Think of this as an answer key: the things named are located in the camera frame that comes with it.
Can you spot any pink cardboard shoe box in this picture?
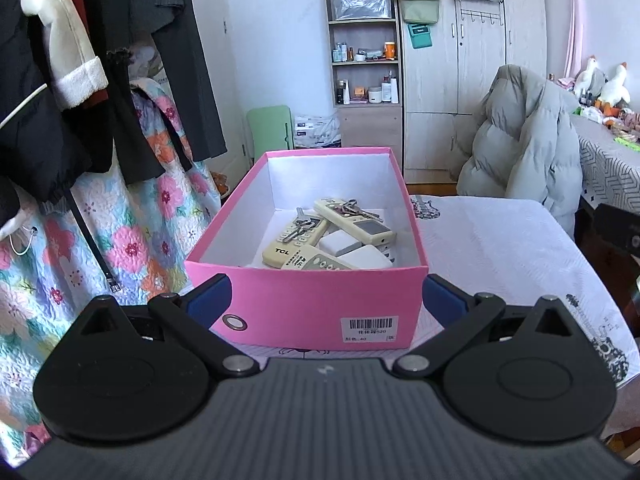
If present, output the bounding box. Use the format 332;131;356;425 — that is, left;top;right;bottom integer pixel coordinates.
184;148;428;351

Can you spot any white printed table cloth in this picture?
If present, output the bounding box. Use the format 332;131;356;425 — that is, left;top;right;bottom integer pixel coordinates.
406;194;640;391

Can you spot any floral quilted blanket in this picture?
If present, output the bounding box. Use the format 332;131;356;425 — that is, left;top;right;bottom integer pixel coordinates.
1;78;220;466

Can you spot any white rectangular box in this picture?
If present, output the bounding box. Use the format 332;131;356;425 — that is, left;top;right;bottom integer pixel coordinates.
338;245;394;270

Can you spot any cream remote with screen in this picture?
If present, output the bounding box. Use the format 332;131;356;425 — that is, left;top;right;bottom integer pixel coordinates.
314;198;396;246

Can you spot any cream remote front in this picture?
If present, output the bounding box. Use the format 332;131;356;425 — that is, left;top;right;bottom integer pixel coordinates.
282;245;355;271

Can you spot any patterned grey bed sheet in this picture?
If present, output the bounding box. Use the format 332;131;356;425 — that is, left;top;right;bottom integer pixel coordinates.
572;115;640;214

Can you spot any white power adapter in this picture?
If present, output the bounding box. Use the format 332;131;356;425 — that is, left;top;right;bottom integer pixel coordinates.
318;230;362;257

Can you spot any cream TCL remote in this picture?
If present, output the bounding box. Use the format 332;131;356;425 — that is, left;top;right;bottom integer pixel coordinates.
262;218;329;269

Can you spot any grey puffer jacket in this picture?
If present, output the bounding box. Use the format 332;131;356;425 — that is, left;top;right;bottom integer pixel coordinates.
449;64;582;236

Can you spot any key bunch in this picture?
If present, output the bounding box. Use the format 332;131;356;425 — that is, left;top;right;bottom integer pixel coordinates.
335;200;382;221

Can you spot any white fleece cuff garment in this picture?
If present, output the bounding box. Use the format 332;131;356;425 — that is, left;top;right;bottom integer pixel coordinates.
51;56;108;110

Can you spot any white goose plush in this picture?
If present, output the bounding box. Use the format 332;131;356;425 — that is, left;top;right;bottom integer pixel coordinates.
599;62;631;107

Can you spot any pack of white packages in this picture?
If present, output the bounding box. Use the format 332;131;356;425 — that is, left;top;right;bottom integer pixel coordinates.
293;114;341;148

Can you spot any white jar on shelf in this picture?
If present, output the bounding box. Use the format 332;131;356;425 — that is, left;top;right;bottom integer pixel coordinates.
368;87;383;104

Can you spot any orange bottle on shelf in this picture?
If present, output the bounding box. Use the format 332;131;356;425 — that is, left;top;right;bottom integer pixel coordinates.
384;41;397;61

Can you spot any dark hanging garment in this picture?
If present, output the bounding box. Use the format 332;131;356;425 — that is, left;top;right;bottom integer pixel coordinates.
1;0;227;229

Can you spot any light wood wardrobe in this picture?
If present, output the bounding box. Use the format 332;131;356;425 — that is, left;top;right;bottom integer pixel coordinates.
401;0;547;184

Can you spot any wooden shelf cabinet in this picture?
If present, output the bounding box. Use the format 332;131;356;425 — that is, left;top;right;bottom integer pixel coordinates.
324;0;404;160

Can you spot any teal wall organizer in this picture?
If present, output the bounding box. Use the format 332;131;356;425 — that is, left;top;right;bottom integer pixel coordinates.
407;24;433;50

